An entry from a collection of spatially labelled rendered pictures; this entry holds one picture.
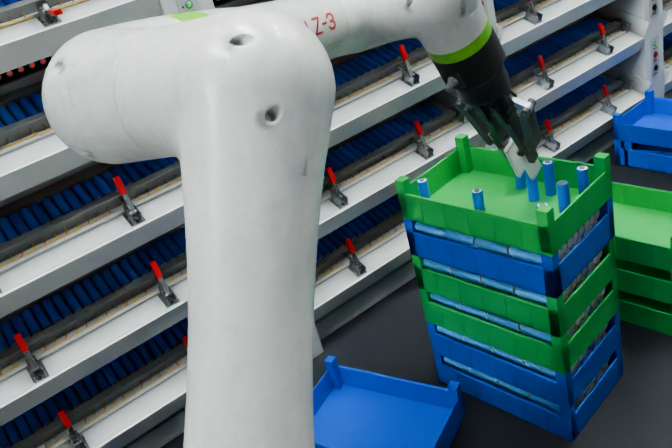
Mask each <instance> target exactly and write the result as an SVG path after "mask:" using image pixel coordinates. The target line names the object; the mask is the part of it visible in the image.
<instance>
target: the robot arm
mask: <svg viewBox="0 0 672 448"><path fill-rule="evenodd" d="M410 38H417V39H418V40H419V41H420V42H421V43H422V45H423V46H424V48H425V50H426V52H427V53H428V55H429V57H430V58H431V60H432V62H433V64H434V65H435V67H436V69H437V70H438V72H439V74H440V76H441V77H442V79H443V81H444V82H445V84H446V86H445V88H444V90H445V91H446V92H451V90H452V89H454V90H456V91H457V93H458V95H459V96H460V97H459V99H458V100H457V102H456V103H455V105H454V106H455V108H457V109H458V110H459V111H460V112H461V113H462V114H464V115H465V117H466V118H467V119H468V121H469V122H470V123H471V125H472V126H473V127H474V129H475V130H476V131H477V132H478V134H479V135H480V136H481V138H482V139H483V140H484V142H485V143H486V144H487V145H489V146H492V144H495V145H496V147H497V148H498V149H501V151H502V153H503V155H504V157H505V158H506V159H508V161H509V162H510V164H511V166H512V168H513V170H514V172H515V174H516V176H517V177H519V178H521V176H522V174H523V173H524V171H525V170H526V172H527V174H528V175H529V177H530V179H531V180H535V178H536V176H537V174H538V173H539V171H540V169H541V167H542V165H541V163H540V162H539V160H538V153H537V151H536V148H537V146H538V145H539V143H540V141H541V139H542V137H541V133H540V129H539V125H538V121H537V118H536V114H535V110H534V108H535V105H536V101H535V100H534V99H533V98H529V99H528V101H524V100H522V99H520V98H518V97H517V94H516V92H514V91H513V90H512V89H511V87H510V81H509V74H508V72H507V70H506V68H505V66H504V61H505V52H504V49H503V47H502V45H501V43H500V41H499V39H498V37H497V35H496V33H495V31H494V29H493V27H492V24H491V22H490V20H489V18H488V16H487V14H486V12H485V10H484V7H483V4H482V2H481V0H274V1H269V2H265V3H259V4H254V5H247V6H239V7H230V8H218V9H208V10H199V11H191V12H183V13H176V14H170V15H163V16H157V17H152V18H146V19H141V20H135V21H130V22H125V23H121V24H116V25H111V26H107V27H103V28H98V29H94V30H90V31H87V32H84V33H81V34H79V35H77V36H75V37H74V38H72V39H70V40H69V41H68V42H66V43H65V44H64V45H63V46H62V47H61V48H60V49H59V50H58V51H57V52H56V53H55V55H54V56H53V57H52V59H51V61H50V62H49V64H48V66H47V69H46V71H45V74H44V78H43V83H42V102H43V108H44V112H45V115H46V117H47V120H48V122H49V124H50V126H51V128H52V129H53V131H54V132H55V134H56V135H57V136H58V137H59V139H60V140H61V141H62V142H63V143H64V144H65V145H66V146H68V147H69V148H70V149H71V150H73V151H74V152H76V153H78V154H79V155H81V156H83V157H85V158H88V159H90V160H93V161H97V162H101V163H107V164H124V163H132V162H139V161H146V160H153V159H160V158H167V157H177V158H178V159H179V160H180V166H181V177H182V189H183V202H184V217H185V233H186V255H187V285H188V358H187V390H186V411H185V428H184V442H183V448H315V434H314V404H313V327H314V296H315V276H316V259H317V245H318V231H319V220H320V209H321V199H322V189H323V180H324V172H325V163H326V158H327V152H328V145H329V138H330V130H331V123H332V116H333V110H334V104H335V94H336V85H335V76H334V71H333V67H332V64H331V61H330V59H333V58H336V57H340V56H344V55H349V54H354V53H359V52H363V51H365V50H368V49H371V48H374V47H377V46H380V45H383V44H387V43H390V42H394V41H398V40H404V39H410ZM517 111H518V113H517ZM519 116H520V117H519ZM489 132H490V134H489V135H488V133H489ZM510 136H511V138H510ZM509 138H510V140H509Z"/></svg>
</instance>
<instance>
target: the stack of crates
mask: <svg viewBox="0 0 672 448"><path fill-rule="evenodd" d="M612 200H613V214H614V230H615V248H616V262H617V280H618V294H619V313H620V320H622V321H625V322H628V323H632V324H635V325H638V326H641V327H645V328H648V329H651V330H654V331H657V332H661V333H664V334H667V335H670V336H672V191H666V190H660V189H654V188H648V187H641V186H635V185H629V184H623V183H617V182H612Z"/></svg>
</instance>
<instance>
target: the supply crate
mask: <svg viewBox="0 0 672 448"><path fill-rule="evenodd" d="M454 139H455V144H456V150H454V151H453V152H452V153H450V154H449V155H447V156H446V157H445V158H443V159H442V160H441V161H439V162H438V163H437V164H435V165H434V166H432V167H431V168H430V169H428V170H427V171H426V172H424V173H423V174H422V175H420V176H419V177H418V178H416V179H415V180H413V181H412V182H411V183H410V178H409V177H406V176H400V177H398V178H397V179H396V180H395V185H396V189H397V194H398V198H399V203H400V207H401V211H402V216H403V218H404V219H408V220H412V221H416V222H420V223H423V224H427V225H431V226H435V227H439V228H442V229H446V230H450V231H454V232H458V233H462V234H465V235H469V236H473V237H477V238H481V239H485V240H488V241H492V242H496V243H500V244H504V245H507V246H511V247H515V248H519V249H523V250H527V251H530V252H534V253H538V254H542V255H546V256H549V257H553V256H554V254H555V253H556V252H557V251H558V250H559V249H560V248H561V247H562V246H563V245H564V244H565V243H566V242H567V241H568V240H569V239H570V238H571V237H572V236H573V235H574V234H575V233H576V232H577V231H578V230H579V229H580V228H581V227H582V226H583V225H584V224H585V223H586V222H587V221H588V220H589V219H590V218H591V217H592V216H593V215H594V214H595V213H596V212H597V211H598V210H599V209H600V208H601V207H602V206H603V205H604V204H605V203H606V202H607V200H608V199H609V198H610V197H611V196H612V182H611V168H610V154H609V153H601V152H598V153H597V154H596V155H595V156H594V157H593V163H594V164H589V163H583V162H576V161H569V160H562V159H556V158H549V157H542V156H538V160H539V162H540V163H541V165H542V162H543V161H545V160H552V161H553V164H554V174H555V183H557V182H558V181H560V180H566V181H568V183H569V194H570V205H569V206H568V207H567V208H566V209H564V210H563V211H562V212H561V213H559V203H558V194H557V184H556V195H555V196H547V195H546V193H545V184H544V175H543V166H542V167H541V169H540V171H539V173H538V174H537V179H538V189H539V198H540V199H539V200H538V201H536V202H530V201H529V200H528V193H527V187H526V188H525V189H522V190H519V189H517V188H516V182H515V174H514V170H513V168H512V166H511V164H510V162H509V161H508V159H506V158H505V157H504V155H503V153H502V151H501V150H495V149H489V148H482V147H475V146H470V144H469V137H468V134H461V133H460V134H458V135H457V136H456V137H455V138H454ZM582 165H584V166H587V167H588V172H589V184H590V185H589V186H588V187H587V188H586V189H585V190H584V191H583V192H582V193H581V194H580V195H579V193H578V182H577V170H576V168H577V167H578V166H582ZM420 178H426V179H427V182H428V187H429V192H430V197H431V199H430V198H426V197H421V196H420V194H419V189H418V184H417V180H418V179H420ZM475 188H481V189H482V190H483V197H484V203H485V209H486V211H483V210H479V209H474V205H473V199H472V193H471V191H472V190H473V189H475ZM540 202H546V203H548V204H549V206H548V205H544V204H542V205H540V206H539V207H538V208H536V205H537V204H538V203H540Z"/></svg>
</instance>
